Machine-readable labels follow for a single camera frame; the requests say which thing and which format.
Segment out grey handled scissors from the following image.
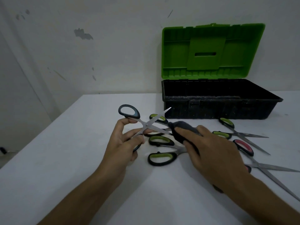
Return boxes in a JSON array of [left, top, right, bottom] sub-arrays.
[[118, 104, 173, 153]]

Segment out person's left hand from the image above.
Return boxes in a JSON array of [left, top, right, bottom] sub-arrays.
[[100, 118, 154, 185]]

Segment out green handled scissors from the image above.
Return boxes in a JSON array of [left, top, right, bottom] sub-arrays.
[[212, 117, 271, 155], [148, 135, 188, 167], [144, 114, 173, 138]]

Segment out green and black toolbox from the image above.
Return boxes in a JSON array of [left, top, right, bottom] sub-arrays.
[[161, 23, 283, 120]]

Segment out red handled scissors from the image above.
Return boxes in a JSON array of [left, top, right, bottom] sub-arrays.
[[233, 139, 300, 202]]

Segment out person's right forearm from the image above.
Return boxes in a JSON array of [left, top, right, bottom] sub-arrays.
[[223, 174, 300, 225]]

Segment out person's left forearm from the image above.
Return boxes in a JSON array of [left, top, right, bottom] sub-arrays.
[[37, 170, 125, 225]]

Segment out person's right hand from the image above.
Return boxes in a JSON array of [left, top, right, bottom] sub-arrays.
[[175, 125, 250, 193]]

